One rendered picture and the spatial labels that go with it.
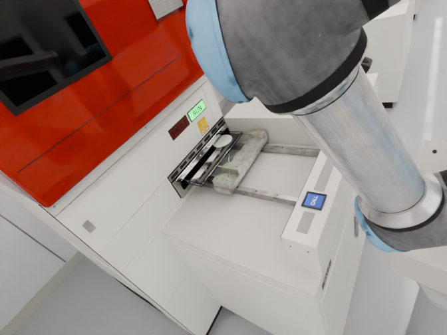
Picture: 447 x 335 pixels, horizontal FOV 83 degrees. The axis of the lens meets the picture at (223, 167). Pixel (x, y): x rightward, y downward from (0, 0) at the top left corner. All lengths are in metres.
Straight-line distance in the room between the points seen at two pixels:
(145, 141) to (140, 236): 0.36
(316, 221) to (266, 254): 0.22
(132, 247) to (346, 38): 0.93
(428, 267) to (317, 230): 0.23
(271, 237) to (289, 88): 0.69
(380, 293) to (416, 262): 0.96
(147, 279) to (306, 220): 0.69
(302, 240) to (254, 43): 0.55
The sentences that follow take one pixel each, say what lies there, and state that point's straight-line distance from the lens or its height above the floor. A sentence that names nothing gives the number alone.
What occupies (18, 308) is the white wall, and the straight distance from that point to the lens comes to 2.71.
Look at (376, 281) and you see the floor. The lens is 1.71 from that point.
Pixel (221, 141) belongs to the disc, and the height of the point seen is 0.90.
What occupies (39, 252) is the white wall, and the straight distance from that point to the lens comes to 2.57.
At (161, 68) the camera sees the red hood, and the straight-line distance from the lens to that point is 0.97.
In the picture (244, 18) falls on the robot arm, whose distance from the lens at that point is 0.22.
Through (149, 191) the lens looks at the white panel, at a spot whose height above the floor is 0.99.
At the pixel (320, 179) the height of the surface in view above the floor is 0.96.
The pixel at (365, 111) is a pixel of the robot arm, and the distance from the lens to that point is 0.30.
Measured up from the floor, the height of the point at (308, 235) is 0.96.
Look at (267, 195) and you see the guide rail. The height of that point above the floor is 0.85.
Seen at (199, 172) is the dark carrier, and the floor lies 0.90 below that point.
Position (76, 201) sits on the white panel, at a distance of 0.88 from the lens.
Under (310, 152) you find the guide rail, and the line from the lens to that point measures 1.11.
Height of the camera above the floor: 1.54
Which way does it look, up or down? 37 degrees down
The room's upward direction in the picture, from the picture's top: 24 degrees counter-clockwise
